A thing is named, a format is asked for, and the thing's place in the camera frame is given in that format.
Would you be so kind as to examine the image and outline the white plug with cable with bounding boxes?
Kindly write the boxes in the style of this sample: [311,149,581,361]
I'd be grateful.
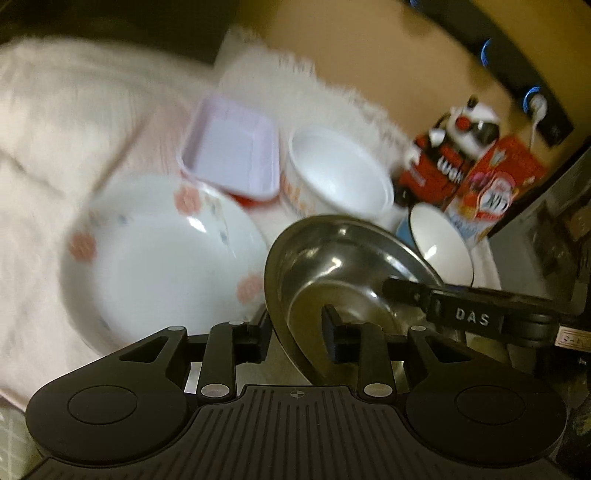
[526,95,550,151]

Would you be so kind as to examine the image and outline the white fringed blanket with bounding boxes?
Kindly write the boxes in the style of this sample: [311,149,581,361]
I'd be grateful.
[215,25,506,296]

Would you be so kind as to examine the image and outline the lilac rectangular plastic tray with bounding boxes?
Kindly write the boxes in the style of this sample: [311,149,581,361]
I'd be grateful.
[178,95,281,202]

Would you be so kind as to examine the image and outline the white floral plate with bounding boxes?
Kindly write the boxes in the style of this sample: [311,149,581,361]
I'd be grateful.
[60,178,271,352]

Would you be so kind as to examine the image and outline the cereal package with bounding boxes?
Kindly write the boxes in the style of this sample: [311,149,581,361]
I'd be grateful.
[442,134,548,251]

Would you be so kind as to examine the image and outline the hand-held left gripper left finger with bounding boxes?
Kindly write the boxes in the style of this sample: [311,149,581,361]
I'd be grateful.
[117,312,274,400]

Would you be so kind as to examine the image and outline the white paper bowl orange print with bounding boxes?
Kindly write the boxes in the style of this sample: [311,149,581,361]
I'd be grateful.
[281,127,396,223]

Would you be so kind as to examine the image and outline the black power strip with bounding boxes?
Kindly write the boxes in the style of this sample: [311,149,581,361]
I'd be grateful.
[406,0,577,149]

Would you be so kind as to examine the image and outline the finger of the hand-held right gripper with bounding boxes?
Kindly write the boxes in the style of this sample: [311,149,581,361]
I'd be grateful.
[381,276,435,315]

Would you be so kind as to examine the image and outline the small white bowl blue rim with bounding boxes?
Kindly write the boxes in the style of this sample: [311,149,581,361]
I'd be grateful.
[396,203,477,288]

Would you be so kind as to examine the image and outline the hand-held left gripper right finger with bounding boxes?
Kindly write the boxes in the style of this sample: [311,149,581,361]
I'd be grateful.
[322,305,468,400]

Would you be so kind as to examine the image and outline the red plastic tray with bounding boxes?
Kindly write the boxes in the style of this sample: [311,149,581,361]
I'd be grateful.
[230,193,283,210]

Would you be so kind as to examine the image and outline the stainless steel bowl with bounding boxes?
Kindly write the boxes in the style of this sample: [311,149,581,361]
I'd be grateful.
[264,215,468,387]

